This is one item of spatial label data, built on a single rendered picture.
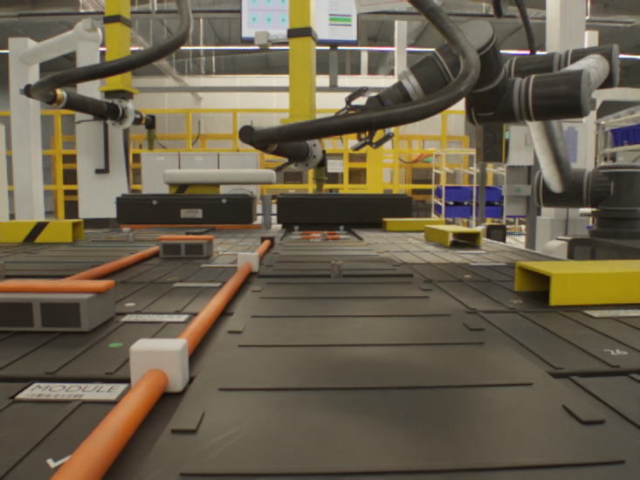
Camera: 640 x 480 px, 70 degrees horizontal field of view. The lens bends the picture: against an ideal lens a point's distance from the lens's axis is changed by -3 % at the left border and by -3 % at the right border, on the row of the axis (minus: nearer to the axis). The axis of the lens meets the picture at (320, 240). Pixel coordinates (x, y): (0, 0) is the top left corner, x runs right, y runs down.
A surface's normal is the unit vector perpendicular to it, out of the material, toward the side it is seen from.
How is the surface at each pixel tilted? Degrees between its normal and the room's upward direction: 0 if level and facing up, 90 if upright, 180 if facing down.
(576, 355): 0
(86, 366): 0
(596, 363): 0
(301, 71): 90
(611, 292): 90
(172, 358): 90
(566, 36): 90
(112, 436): 45
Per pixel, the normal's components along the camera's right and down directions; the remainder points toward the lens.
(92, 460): 0.71, -0.70
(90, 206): 0.45, 0.08
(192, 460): 0.00, -1.00
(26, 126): 0.03, 0.10
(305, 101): -0.24, 0.09
